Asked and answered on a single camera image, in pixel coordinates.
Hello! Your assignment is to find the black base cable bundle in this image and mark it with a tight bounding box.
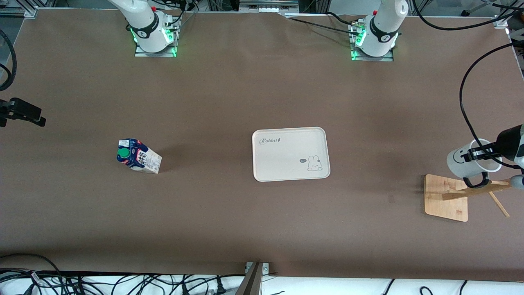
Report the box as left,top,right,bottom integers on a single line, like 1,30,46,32
162,0,196,31

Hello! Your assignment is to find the long black base cable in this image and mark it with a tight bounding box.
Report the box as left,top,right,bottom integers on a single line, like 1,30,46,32
282,11,363,35

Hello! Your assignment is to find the cream tray rabbit print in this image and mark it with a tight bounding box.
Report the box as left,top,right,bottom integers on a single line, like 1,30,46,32
252,127,331,182

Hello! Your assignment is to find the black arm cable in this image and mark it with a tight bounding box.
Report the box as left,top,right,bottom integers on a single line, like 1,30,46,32
411,0,524,168
0,29,18,93

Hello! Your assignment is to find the blue milk carton green cap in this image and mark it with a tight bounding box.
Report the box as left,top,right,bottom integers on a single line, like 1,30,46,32
116,138,163,174

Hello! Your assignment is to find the thick black looped cable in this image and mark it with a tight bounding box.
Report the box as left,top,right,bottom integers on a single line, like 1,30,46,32
0,253,63,279

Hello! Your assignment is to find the wooden mug tree rack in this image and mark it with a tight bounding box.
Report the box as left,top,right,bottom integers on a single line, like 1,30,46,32
424,174,524,222

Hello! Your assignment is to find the aluminium post with bracket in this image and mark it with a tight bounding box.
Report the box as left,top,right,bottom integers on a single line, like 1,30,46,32
237,262,269,295

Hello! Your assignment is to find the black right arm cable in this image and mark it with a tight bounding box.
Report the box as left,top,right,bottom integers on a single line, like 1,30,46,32
0,29,18,93

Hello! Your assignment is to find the aluminium frame profile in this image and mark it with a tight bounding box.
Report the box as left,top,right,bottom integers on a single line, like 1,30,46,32
493,0,524,29
0,5,38,19

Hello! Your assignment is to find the grey power strip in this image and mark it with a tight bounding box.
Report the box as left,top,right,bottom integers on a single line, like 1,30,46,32
239,0,300,13

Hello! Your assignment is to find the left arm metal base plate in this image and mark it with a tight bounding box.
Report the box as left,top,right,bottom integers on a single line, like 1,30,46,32
350,20,394,62

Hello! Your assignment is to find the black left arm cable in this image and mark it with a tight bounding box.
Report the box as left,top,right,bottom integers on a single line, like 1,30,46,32
411,0,524,168

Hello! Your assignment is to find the white mug black handle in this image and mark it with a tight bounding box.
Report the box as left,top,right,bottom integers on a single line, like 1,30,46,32
447,138,504,189

